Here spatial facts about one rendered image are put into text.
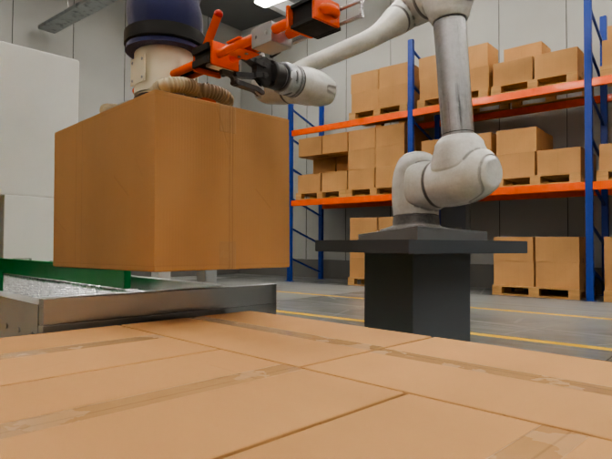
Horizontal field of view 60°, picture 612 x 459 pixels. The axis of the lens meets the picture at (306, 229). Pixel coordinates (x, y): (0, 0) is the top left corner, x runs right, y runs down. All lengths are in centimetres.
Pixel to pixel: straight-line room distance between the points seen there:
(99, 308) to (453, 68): 122
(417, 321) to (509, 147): 704
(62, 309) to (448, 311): 113
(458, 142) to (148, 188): 93
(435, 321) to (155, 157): 101
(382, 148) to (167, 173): 849
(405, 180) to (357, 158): 808
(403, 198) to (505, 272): 679
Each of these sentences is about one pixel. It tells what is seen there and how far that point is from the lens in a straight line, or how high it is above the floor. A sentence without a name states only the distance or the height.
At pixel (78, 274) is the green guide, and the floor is 59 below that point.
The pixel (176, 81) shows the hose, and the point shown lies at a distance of 142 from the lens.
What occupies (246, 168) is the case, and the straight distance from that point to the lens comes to 135.
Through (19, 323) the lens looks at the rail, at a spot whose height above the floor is 54.
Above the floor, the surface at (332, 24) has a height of 118.
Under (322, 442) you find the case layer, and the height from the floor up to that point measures 54.
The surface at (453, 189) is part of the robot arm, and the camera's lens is 167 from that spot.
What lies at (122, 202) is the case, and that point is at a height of 83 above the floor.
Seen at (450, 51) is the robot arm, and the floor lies 133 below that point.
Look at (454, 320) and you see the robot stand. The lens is 182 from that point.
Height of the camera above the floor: 73
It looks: 2 degrees up
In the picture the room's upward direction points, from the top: straight up
